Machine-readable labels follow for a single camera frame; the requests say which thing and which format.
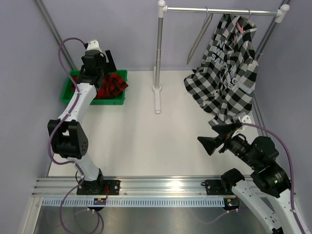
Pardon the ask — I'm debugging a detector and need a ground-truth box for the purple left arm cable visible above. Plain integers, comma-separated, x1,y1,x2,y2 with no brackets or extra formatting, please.
47,38,104,234

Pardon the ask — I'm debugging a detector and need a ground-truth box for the black white plaid shirt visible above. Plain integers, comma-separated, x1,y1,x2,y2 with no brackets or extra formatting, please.
184,14,259,126

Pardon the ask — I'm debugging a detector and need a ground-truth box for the green plastic tray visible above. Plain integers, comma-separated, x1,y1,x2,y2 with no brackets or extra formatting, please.
61,70,128,105

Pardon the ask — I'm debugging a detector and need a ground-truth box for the white slotted cable duct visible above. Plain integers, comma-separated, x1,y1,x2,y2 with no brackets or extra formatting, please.
42,197,225,208

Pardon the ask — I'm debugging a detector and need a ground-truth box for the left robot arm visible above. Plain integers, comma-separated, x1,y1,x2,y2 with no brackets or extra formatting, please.
47,49,117,195

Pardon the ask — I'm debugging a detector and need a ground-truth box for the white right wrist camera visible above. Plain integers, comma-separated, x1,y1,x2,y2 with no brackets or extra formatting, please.
233,113,252,137

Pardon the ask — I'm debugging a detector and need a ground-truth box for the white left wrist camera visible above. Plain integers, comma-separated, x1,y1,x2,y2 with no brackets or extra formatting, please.
86,39,102,52

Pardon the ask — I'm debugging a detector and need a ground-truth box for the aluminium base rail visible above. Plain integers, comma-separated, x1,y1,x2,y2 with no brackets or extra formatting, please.
32,176,234,197

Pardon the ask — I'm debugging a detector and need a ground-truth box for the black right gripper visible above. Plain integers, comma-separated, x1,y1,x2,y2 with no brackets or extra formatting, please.
197,121,259,168

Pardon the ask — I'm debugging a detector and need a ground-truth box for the metal clothes hanger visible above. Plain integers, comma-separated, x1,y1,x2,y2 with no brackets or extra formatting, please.
186,9,214,65

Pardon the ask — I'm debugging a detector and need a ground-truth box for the metal clothes rack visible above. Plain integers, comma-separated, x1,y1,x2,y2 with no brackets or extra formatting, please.
152,0,291,114

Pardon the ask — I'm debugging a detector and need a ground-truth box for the red black plaid shirt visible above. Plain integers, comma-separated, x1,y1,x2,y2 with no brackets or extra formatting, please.
72,74,128,100

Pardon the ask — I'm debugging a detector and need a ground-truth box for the pink clothes hanger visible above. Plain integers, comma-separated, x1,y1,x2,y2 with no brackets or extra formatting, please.
234,22,245,39

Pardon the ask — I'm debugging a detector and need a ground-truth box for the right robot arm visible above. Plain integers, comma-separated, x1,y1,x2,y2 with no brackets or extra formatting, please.
197,116,310,234

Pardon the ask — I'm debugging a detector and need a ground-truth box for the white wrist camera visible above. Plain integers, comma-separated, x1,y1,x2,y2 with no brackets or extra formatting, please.
86,39,102,52
233,113,252,137

